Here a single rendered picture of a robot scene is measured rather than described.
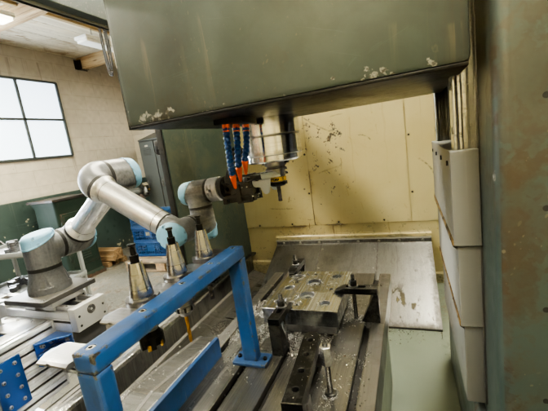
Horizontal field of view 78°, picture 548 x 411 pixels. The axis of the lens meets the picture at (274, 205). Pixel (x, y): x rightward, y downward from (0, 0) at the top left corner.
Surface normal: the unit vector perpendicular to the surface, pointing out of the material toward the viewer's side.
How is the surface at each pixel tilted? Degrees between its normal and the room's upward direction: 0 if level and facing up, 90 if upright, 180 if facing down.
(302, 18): 90
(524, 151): 90
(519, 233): 90
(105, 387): 90
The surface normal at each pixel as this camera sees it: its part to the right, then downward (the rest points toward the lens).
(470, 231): -0.36, 0.21
